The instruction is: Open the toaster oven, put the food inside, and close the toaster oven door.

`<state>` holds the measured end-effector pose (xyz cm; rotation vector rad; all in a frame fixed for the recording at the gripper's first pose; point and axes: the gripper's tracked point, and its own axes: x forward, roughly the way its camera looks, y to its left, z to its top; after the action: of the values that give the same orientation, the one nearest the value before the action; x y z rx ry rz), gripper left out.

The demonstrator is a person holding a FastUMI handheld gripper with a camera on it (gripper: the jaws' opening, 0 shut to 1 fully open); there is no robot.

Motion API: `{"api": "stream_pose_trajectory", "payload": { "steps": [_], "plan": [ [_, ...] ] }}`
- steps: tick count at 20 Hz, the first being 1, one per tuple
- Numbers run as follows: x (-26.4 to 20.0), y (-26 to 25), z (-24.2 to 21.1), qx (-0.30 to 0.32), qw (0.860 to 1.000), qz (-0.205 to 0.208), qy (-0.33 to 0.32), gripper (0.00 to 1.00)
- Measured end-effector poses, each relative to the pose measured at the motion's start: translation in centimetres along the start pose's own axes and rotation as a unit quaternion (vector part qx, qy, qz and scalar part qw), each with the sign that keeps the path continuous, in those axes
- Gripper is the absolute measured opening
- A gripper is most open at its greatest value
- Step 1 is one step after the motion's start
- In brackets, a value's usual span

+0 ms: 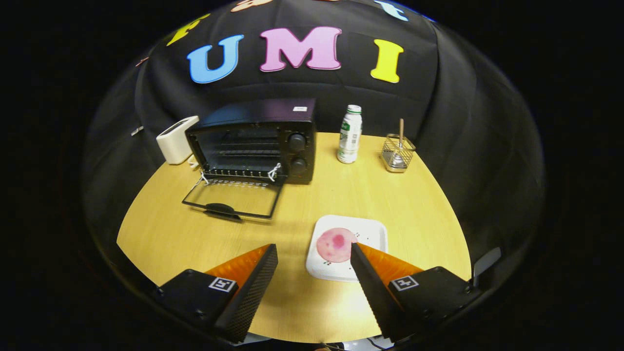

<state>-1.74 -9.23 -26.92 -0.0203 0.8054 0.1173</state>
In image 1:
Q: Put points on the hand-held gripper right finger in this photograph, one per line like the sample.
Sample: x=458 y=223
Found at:
x=375 y=292

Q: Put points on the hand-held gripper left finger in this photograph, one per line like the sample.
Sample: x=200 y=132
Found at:
x=253 y=292

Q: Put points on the white square plate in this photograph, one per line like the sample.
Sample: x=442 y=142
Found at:
x=370 y=234

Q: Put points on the pink round ham slice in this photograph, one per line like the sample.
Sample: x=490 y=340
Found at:
x=334 y=243

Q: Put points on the black toaster oven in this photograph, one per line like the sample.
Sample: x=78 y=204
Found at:
x=253 y=114

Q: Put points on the white bread toaster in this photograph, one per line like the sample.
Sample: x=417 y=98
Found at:
x=173 y=144

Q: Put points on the white bottle green label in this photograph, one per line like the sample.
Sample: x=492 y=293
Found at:
x=350 y=136

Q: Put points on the thin wooden stick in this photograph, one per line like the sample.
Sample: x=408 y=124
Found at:
x=401 y=129

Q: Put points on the silver metal clip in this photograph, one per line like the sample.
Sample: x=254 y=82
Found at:
x=137 y=130

